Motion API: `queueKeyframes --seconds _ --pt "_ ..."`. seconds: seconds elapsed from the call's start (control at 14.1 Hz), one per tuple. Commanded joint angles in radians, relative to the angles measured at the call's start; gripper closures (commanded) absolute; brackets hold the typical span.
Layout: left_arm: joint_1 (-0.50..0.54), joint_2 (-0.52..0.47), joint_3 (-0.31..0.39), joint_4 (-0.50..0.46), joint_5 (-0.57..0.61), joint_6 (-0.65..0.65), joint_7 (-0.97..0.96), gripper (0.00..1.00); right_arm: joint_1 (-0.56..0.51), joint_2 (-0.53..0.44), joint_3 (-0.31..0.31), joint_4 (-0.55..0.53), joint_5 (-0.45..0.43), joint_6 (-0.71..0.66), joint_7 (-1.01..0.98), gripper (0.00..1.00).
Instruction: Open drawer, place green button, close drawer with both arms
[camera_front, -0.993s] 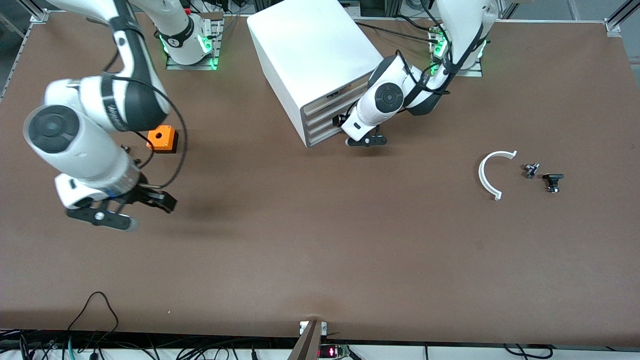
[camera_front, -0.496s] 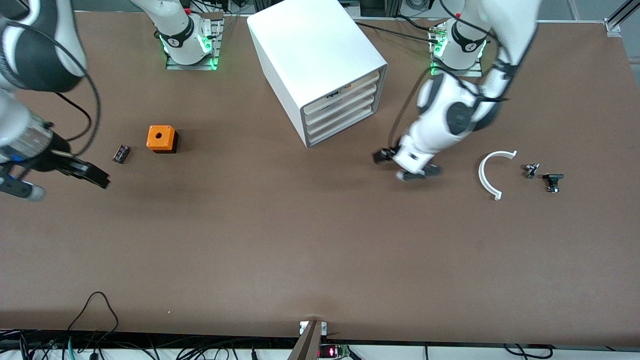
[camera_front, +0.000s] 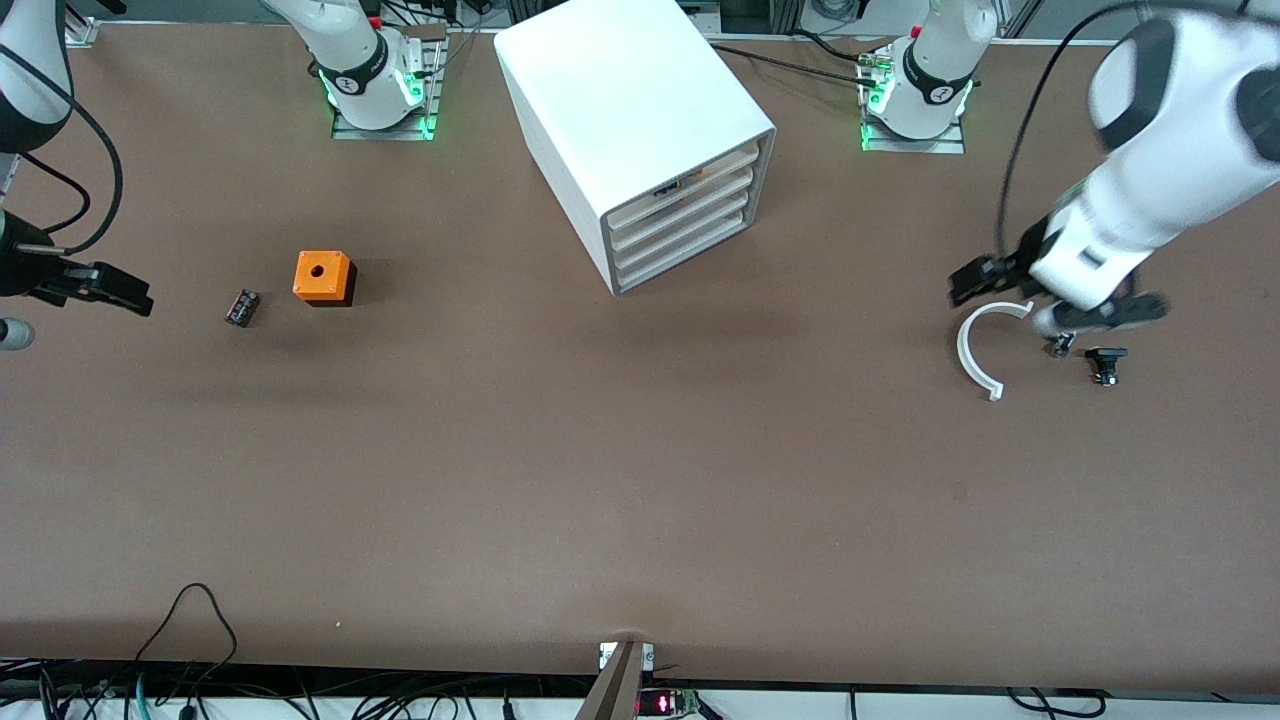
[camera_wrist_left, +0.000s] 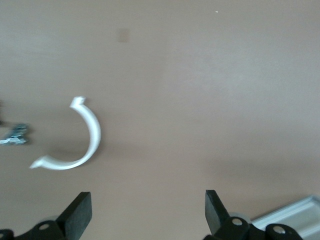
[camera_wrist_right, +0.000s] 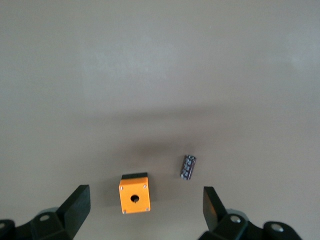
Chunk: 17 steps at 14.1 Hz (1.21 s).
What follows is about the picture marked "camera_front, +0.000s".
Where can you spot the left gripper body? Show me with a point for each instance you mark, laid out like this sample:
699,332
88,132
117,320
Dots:
1026,250

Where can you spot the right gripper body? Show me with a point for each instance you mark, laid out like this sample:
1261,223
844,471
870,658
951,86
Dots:
18,268

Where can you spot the plain white drawer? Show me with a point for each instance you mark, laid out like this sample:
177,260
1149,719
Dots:
690,248
690,228
690,208

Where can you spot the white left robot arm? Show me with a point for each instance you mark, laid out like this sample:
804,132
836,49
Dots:
1170,170

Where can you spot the black button component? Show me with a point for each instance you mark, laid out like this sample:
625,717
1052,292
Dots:
1106,358

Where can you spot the labelled white drawer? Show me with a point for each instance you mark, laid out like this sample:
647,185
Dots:
700,178

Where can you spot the white drawer cabinet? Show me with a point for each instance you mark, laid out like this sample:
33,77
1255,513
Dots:
620,100

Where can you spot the white curved plastic arc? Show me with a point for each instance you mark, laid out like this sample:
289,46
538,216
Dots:
966,352

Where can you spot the small black silver component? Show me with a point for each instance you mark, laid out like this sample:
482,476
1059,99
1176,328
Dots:
1060,346

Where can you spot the small black terminal block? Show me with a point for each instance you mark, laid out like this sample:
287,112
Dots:
242,308

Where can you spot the orange box with hole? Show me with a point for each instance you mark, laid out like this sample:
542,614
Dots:
320,275

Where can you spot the red lit electronic device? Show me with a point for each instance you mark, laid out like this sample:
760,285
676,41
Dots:
665,703

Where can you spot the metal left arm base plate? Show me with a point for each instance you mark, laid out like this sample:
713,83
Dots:
915,144

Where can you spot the aluminium frame corner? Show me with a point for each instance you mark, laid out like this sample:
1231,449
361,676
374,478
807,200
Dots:
85,30

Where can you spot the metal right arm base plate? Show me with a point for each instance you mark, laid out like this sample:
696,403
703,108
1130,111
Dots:
382,133

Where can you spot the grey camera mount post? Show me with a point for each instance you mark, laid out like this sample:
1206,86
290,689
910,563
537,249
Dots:
612,690

